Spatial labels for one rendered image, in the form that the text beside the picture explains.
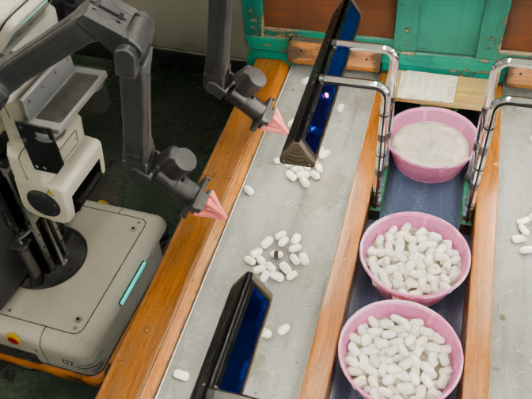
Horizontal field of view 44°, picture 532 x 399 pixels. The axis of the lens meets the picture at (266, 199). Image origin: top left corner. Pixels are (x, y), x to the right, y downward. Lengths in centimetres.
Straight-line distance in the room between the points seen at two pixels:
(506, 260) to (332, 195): 48
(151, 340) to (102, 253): 88
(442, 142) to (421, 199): 20
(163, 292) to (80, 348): 63
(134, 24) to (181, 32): 224
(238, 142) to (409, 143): 50
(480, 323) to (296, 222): 53
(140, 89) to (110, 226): 119
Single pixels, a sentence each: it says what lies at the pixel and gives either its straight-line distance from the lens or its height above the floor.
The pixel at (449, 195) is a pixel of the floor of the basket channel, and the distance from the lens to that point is 192.
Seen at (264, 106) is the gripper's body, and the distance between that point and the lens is 183.
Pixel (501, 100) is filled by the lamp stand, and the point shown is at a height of 111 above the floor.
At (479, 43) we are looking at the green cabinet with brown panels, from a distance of 213.
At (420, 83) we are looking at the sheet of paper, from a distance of 213.
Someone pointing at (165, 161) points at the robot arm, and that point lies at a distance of 148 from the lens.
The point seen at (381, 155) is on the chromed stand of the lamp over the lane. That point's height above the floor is 91.
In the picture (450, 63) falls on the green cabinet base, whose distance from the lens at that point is 217.
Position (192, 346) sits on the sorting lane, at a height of 74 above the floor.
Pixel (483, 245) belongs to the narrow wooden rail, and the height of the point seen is 76.
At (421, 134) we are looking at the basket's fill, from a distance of 201.
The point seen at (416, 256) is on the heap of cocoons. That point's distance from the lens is 168.
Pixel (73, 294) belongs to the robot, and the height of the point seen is 28.
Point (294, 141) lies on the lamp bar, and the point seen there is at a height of 111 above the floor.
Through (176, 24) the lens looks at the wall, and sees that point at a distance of 346.
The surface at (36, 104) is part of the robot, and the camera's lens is 173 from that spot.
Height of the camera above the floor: 204
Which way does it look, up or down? 46 degrees down
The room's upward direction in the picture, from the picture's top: 5 degrees counter-clockwise
